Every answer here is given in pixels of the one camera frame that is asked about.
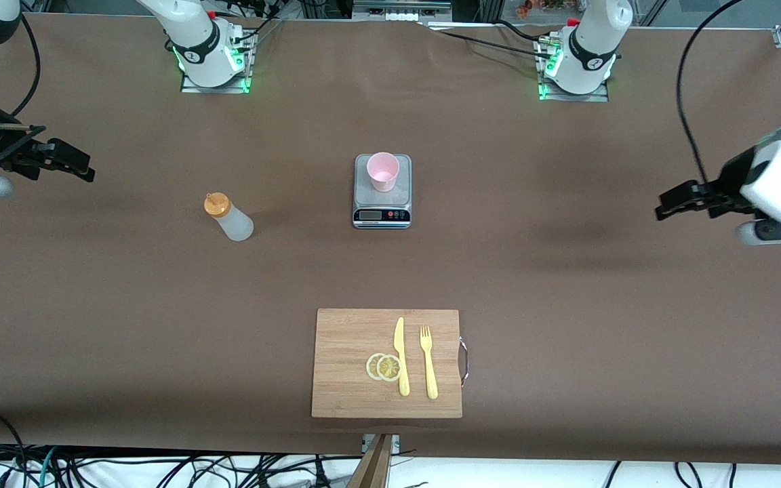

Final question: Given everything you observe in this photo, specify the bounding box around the clear orange-capped sauce bottle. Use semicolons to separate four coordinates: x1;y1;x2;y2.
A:
203;192;254;242

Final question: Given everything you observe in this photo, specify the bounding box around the pink plastic cup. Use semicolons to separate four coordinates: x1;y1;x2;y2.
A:
367;152;400;193

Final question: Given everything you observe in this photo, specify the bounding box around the brown table cover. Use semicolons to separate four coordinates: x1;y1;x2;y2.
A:
0;12;781;466

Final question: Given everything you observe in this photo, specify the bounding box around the yellow plastic fork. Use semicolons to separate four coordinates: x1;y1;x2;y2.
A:
420;325;439;400

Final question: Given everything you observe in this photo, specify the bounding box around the silver digital kitchen scale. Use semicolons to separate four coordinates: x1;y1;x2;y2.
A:
353;154;412;230

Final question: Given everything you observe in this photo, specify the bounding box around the yellow plastic knife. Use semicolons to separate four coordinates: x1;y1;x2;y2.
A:
394;317;411;397

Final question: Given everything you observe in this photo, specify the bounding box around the wooden cutting board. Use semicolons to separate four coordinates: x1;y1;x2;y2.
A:
311;308;469;419

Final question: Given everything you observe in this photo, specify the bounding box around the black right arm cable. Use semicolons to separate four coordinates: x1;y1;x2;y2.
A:
12;10;41;116

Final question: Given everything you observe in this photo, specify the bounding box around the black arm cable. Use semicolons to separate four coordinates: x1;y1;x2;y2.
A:
676;0;747;187
12;10;41;116

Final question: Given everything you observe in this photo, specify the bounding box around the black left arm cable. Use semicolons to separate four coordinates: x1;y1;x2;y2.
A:
676;0;747;187

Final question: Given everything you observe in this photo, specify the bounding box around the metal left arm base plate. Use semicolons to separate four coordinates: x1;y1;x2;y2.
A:
538;37;609;102

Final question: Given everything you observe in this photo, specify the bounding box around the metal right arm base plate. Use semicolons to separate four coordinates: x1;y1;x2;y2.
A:
180;30;256;94

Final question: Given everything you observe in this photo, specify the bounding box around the black base power cable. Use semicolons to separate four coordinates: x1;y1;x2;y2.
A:
424;20;557;60

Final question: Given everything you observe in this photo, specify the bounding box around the teal floor cable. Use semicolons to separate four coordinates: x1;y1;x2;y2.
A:
37;446;59;488

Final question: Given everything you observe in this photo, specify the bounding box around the wooden post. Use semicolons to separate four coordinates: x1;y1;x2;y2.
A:
346;434;395;488

